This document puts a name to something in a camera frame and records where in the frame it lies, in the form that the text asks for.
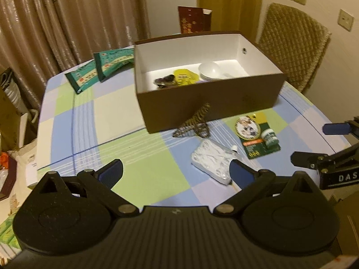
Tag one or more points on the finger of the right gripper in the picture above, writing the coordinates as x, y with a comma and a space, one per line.
312, 160
346, 128

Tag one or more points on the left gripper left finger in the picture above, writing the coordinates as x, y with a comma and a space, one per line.
98, 185

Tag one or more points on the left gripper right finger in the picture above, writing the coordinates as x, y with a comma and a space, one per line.
253, 184

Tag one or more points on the green carded balm jar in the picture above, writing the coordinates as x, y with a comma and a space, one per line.
257, 137

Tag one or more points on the clear floss pick box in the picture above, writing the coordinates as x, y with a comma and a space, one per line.
214, 159

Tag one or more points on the dark velvet scrunchie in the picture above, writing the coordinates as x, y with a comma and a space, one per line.
165, 82

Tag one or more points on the white rice spoon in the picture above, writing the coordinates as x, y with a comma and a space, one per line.
211, 72

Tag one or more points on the yellow snack packet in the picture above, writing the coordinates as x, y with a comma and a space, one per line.
185, 77

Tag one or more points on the checked tablecloth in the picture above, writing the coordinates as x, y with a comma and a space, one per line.
90, 129

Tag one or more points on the brown cardboard box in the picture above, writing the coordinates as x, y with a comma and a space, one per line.
252, 80

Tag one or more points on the cardboard boxes beside table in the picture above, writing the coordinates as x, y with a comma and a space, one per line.
15, 116

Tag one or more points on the quilted beige chair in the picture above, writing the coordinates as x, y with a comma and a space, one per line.
296, 41

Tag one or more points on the green snack packet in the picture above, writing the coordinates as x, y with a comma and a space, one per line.
109, 61
83, 77

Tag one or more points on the beige curtain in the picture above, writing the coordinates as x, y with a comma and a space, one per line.
41, 38

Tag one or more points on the yellow wooden door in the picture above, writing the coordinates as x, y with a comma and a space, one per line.
240, 15

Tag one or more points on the dark red gift bag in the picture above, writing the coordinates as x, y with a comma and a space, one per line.
194, 19

